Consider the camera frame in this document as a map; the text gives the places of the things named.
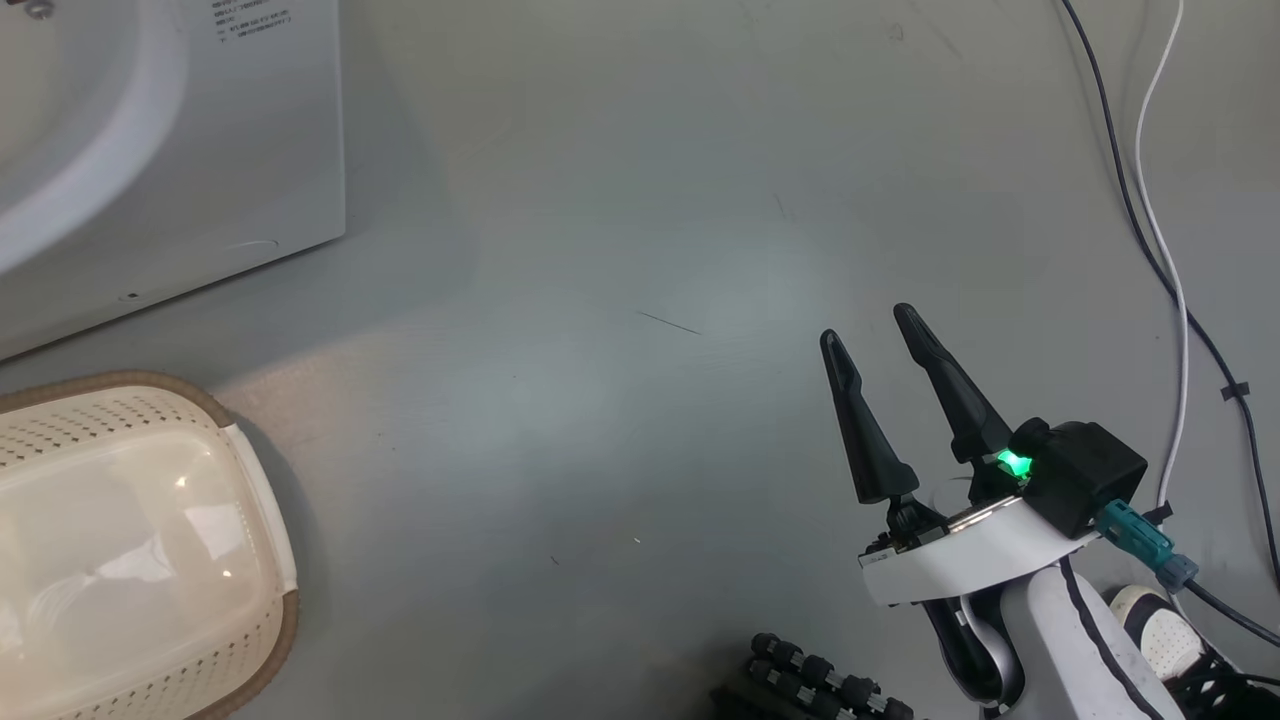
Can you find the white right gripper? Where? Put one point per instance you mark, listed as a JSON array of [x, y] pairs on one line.
[[970, 560]]

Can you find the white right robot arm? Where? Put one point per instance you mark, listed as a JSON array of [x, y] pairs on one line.
[[1060, 660]]

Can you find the white washing machine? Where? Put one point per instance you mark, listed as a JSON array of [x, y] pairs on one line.
[[250, 150]]

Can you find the cream perforated laundry basket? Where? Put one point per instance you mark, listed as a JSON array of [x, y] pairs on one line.
[[130, 560]]

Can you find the white and black sneaker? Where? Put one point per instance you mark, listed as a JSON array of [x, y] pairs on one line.
[[1160, 630]]

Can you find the small printed text label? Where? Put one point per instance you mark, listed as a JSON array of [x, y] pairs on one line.
[[250, 22]]

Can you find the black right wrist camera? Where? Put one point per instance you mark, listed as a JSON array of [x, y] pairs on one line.
[[1085, 475]]

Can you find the teal right camera connector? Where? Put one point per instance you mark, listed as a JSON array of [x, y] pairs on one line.
[[1135, 535]]

